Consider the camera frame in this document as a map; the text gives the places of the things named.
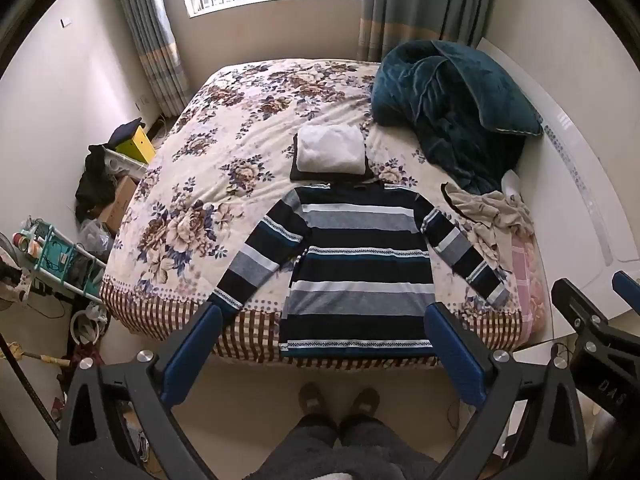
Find yellow box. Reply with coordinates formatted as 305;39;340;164
115;125;154;166

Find white plastic hoop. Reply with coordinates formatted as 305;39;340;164
69;304;109;347

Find person's grey trousers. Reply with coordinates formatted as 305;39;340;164
254;417;442;480

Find wooden broom stick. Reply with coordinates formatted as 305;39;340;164
0;342;72;367

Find cardboard box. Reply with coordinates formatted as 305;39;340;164
97;175;139;235

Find black folded cloth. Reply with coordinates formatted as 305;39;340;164
290;135;376;183

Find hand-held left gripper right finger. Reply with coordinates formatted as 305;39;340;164
424;302;587;480

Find beige crumpled cloth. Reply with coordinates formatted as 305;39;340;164
441;182;533;266

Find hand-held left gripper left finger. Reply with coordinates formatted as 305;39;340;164
56;302;224;480

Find floral bed blanket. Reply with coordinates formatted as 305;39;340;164
99;58;533;361

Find teal storage rack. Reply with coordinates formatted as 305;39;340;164
21;219;107;303

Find grey-blue curtain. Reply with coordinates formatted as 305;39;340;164
356;0;497;64
111;0;194;120

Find striped knit sweater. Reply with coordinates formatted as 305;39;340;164
207;183;511;359

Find pink checked cloth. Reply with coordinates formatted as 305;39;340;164
507;237;549;335

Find dark navy cap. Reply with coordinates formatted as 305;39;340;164
107;117;147;147

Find brown slipper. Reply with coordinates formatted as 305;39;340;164
298;382;327;415
349;386;382;417

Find black clothes pile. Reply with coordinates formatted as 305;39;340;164
75;143;119;222

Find clear plastic bag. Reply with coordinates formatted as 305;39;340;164
79;219;116;257

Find white folded fleece cloth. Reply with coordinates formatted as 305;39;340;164
296;124;366;175

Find teal plush blanket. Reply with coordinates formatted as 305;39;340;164
371;40;545;196

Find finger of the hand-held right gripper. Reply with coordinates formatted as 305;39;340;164
551;277;618;342
612;270;640;307

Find white plastic basket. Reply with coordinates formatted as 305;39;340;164
102;147;149;177

